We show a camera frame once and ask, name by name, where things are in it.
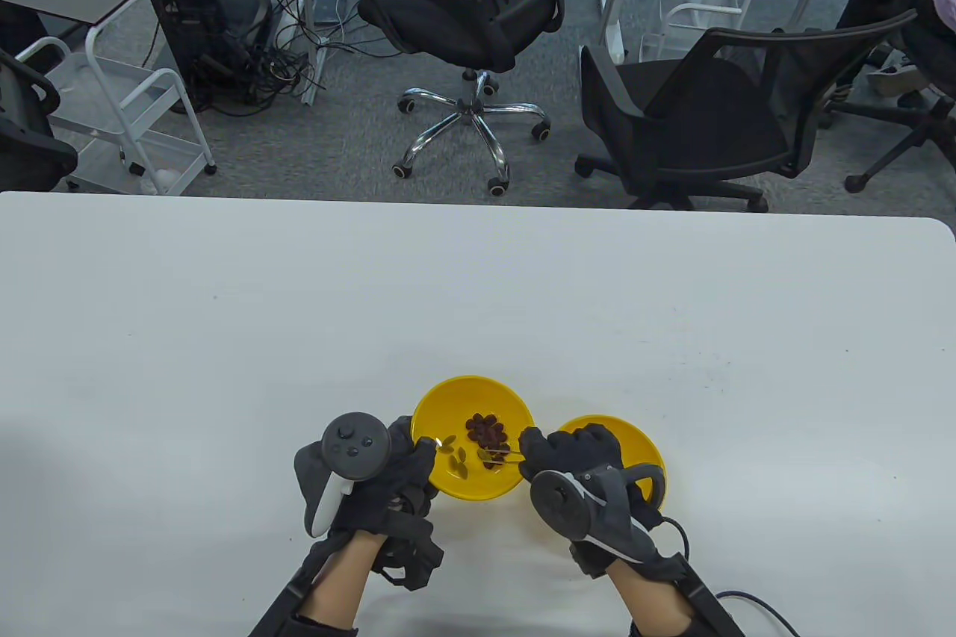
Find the person's right hand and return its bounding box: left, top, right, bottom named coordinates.
left=518, top=423, right=684, bottom=578

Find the person's left hand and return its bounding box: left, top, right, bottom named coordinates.
left=332, top=416, right=441, bottom=541

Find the grey hand controller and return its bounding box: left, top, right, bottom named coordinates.
left=530, top=464, right=667, bottom=563
left=294, top=411, right=391, bottom=538

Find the yellow plastic bowl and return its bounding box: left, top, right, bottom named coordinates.
left=556, top=414, right=667, bottom=507
left=412, top=376, right=536, bottom=501

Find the pile of dark brown raisins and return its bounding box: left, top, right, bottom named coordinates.
left=465, top=413, right=511, bottom=470

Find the person's left forearm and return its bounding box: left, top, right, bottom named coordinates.
left=299, top=529, right=389, bottom=637

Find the person's right forearm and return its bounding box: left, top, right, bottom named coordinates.
left=605, top=562, right=703, bottom=637

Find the black mesh office chair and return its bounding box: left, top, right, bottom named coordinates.
left=575, top=10, right=918, bottom=212

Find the black office chair chrome base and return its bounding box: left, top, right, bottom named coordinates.
left=355, top=0, right=566, bottom=197

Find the white utility cart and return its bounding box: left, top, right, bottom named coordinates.
left=15, top=25, right=219, bottom=197
left=641, top=0, right=764, bottom=64

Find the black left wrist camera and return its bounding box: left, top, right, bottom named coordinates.
left=373, top=514, right=445, bottom=591

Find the black left forearm strap unit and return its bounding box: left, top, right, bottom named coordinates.
left=246, top=536, right=337, bottom=637

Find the black forearm strap unit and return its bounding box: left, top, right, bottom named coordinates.
left=246, top=536, right=337, bottom=637
left=657, top=551, right=748, bottom=637

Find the black right forearm strap unit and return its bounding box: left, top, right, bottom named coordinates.
left=657, top=551, right=748, bottom=637

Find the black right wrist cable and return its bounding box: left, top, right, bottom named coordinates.
left=657, top=514, right=800, bottom=637

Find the tangle of black cables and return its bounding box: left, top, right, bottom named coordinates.
left=187, top=32, right=326, bottom=116

